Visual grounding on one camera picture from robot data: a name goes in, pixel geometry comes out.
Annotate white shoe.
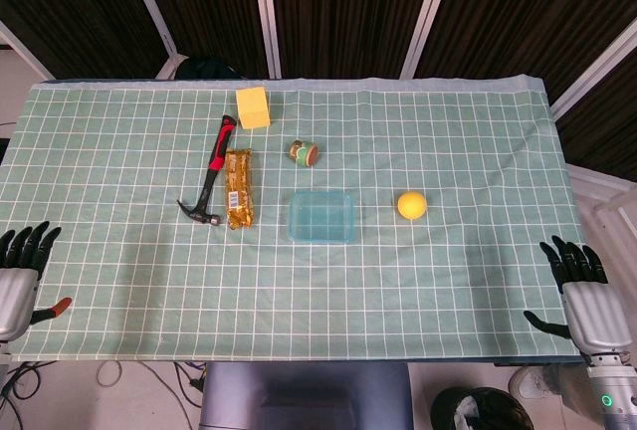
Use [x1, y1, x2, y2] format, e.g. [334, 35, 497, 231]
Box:
[508, 364, 543, 404]

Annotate yellow foam cube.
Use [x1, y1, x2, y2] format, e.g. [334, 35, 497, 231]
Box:
[235, 85, 274, 130]

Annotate clear plastic container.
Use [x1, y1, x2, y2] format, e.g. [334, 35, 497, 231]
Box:
[288, 190, 358, 245]

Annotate red black claw hammer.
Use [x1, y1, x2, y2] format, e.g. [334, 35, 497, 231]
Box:
[177, 114, 238, 227]

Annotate yellow ball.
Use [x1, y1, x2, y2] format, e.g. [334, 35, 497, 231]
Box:
[396, 190, 428, 222]

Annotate black bag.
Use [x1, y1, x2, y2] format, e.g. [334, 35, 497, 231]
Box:
[174, 55, 245, 81]

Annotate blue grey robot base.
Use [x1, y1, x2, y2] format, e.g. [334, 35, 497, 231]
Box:
[198, 360, 414, 430]

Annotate green checked tablecloth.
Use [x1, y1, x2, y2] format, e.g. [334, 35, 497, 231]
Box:
[0, 79, 593, 364]

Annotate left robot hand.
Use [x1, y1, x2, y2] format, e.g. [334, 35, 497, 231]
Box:
[0, 220, 74, 344]

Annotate small green brown cup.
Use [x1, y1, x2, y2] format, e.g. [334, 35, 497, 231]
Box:
[288, 138, 321, 168]

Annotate floor cable bundle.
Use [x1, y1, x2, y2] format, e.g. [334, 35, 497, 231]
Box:
[171, 360, 208, 396]

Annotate blue container lid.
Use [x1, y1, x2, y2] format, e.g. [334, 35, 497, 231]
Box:
[288, 190, 358, 244]

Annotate gold foil snack package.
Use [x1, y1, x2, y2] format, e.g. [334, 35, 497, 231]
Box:
[224, 148, 258, 231]

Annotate white partition frame post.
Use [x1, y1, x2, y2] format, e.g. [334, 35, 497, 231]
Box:
[549, 16, 637, 120]
[400, 0, 459, 79]
[250, 0, 281, 79]
[0, 19, 56, 82]
[118, 0, 188, 79]

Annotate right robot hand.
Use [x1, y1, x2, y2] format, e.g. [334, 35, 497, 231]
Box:
[523, 234, 629, 357]

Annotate black floor cables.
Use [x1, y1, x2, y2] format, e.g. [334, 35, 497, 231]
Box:
[0, 359, 56, 430]

